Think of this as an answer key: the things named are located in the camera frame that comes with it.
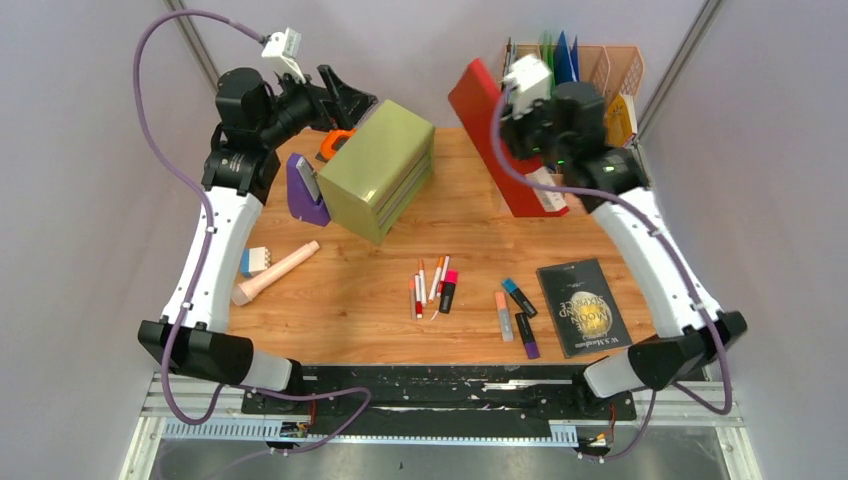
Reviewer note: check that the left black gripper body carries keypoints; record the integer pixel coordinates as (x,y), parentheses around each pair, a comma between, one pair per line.
(296,109)

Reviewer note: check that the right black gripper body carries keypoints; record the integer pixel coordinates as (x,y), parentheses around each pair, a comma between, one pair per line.
(530,135)

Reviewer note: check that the blue plastic folder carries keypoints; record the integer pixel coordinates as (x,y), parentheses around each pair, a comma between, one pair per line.
(566,60)

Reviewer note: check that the green plastic folder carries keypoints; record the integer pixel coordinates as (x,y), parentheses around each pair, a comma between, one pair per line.
(546,47)

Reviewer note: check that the grey clipboard with papers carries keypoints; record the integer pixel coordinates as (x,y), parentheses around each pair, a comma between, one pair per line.
(508,56)

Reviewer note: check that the red plastic folder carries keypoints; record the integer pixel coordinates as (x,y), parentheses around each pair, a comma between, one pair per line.
(473,99)

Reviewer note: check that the black paperback book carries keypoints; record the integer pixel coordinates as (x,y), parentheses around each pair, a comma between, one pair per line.
(584,312)

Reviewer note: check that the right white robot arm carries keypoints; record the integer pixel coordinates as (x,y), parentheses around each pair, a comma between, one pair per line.
(691,329)

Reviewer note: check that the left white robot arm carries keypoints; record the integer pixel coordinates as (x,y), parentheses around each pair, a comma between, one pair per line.
(190,337)

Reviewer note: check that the orange tape dispenser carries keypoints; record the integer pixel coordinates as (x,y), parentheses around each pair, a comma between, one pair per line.
(332,143)

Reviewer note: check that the yellow book in rack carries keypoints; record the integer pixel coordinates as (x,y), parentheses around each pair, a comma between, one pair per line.
(620,121)

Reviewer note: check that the pink file organizer rack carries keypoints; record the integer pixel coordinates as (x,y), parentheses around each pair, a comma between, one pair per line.
(612,69)

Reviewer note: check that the green drawer cabinet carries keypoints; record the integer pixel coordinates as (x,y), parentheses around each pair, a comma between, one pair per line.
(376,174)

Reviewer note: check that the purple stapler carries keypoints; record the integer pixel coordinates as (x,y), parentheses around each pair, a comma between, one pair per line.
(304,199)

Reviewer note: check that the white block eraser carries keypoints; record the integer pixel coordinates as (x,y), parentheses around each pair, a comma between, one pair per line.
(254,261)

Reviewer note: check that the orange tipped white pen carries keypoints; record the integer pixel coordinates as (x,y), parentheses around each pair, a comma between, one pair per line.
(422,290)

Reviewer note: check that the blue capped black marker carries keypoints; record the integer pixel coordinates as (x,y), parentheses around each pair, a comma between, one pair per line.
(518,296)

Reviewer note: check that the pink cylindrical tube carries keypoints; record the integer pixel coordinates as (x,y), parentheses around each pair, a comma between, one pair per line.
(246,291)

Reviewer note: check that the red tipped white pen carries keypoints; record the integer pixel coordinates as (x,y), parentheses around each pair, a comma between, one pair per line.
(444,263)

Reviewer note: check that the grey thin marker pen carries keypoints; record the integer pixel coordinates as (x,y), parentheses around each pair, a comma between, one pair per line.
(412,289)

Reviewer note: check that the orange white marker pen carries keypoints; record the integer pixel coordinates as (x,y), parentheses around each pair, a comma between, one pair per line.
(436,280)

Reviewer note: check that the pink capped black highlighter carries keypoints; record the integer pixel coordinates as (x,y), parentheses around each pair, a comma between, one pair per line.
(448,291)

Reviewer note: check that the red white marker pen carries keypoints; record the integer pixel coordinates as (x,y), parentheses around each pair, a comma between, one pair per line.
(418,296)

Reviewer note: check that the orange grey highlighter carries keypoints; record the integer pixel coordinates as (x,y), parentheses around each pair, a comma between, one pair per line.
(504,318)

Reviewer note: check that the purple highlighter marker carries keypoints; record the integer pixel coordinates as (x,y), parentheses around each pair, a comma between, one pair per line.
(527,336)

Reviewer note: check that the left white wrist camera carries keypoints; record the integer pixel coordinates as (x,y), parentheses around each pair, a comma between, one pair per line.
(280,52)

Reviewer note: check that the black mounting base rail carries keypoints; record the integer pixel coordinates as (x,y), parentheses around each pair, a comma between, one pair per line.
(512,405)

